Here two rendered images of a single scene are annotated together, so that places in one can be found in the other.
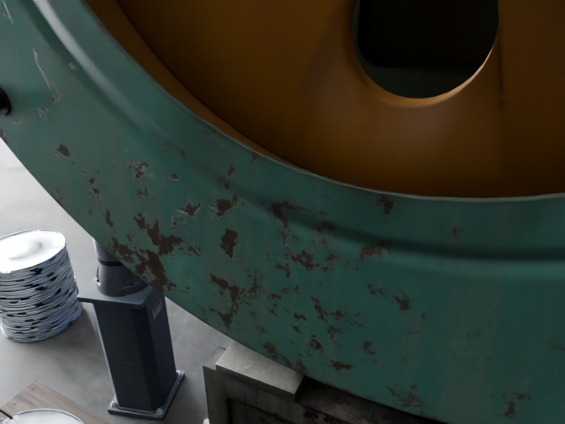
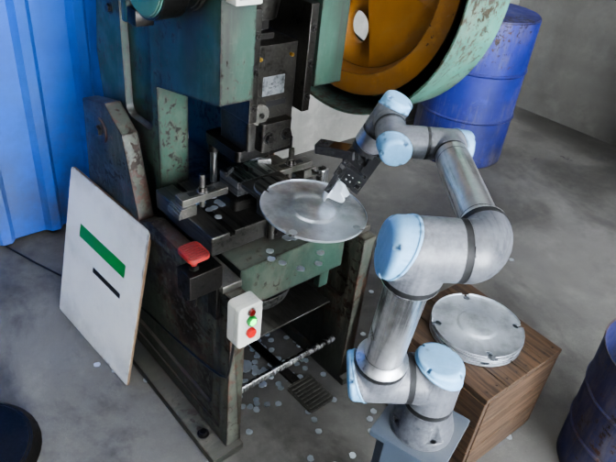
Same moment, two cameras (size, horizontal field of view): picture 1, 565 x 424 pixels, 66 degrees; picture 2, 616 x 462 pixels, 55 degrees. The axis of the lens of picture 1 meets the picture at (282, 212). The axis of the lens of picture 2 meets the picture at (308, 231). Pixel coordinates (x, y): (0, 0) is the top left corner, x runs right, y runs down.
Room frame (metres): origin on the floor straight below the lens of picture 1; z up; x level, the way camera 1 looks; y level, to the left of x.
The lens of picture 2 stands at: (2.00, 0.46, 1.61)
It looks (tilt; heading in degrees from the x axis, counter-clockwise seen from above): 34 degrees down; 200
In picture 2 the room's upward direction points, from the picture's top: 7 degrees clockwise
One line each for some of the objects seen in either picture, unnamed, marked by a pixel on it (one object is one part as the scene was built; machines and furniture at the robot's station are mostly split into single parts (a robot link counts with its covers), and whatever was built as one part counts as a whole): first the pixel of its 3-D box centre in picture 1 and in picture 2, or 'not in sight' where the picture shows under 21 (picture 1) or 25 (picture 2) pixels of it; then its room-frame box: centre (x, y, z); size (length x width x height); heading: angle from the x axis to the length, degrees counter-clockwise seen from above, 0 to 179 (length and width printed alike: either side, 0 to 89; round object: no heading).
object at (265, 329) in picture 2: not in sight; (241, 291); (0.64, -0.26, 0.31); 0.43 x 0.42 x 0.01; 155
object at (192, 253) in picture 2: not in sight; (193, 262); (1.04, -0.18, 0.72); 0.07 x 0.06 x 0.08; 65
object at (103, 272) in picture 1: (122, 264); (424, 411); (1.00, 0.44, 0.50); 0.15 x 0.15 x 0.10
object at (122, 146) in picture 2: not in sight; (148, 265); (0.83, -0.49, 0.45); 0.92 x 0.12 x 0.90; 65
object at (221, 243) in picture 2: not in sight; (247, 200); (0.64, -0.25, 0.68); 0.45 x 0.30 x 0.06; 155
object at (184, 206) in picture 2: not in sight; (199, 191); (0.80, -0.32, 0.76); 0.17 x 0.06 x 0.10; 155
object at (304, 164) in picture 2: not in sight; (292, 162); (0.49, -0.18, 0.76); 0.17 x 0.06 x 0.10; 155
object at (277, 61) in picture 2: not in sight; (262, 89); (0.66, -0.21, 1.04); 0.17 x 0.15 x 0.30; 65
